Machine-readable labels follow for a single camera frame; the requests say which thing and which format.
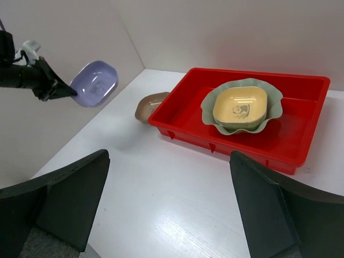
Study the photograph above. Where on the brown square plate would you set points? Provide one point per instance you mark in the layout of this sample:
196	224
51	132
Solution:
148	105

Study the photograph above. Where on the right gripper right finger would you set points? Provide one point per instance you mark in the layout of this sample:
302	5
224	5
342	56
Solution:
282	217

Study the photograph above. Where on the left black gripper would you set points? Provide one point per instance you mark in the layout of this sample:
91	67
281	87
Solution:
40	78

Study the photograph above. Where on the yellow square plate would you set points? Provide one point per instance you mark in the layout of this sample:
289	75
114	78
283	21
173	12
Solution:
241	105

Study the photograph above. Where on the large green scalloped bowl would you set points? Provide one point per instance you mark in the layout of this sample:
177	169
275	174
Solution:
274	107

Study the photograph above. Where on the red plastic bin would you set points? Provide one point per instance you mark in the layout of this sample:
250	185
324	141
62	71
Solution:
284	143

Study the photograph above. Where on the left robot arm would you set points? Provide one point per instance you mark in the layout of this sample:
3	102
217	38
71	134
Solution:
8	49

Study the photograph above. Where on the purple square plate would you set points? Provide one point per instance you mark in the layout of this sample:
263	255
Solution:
94	84

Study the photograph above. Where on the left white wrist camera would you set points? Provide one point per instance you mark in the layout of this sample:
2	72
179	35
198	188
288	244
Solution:
27	54

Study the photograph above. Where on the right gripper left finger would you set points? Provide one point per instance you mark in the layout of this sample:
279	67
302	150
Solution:
52	215

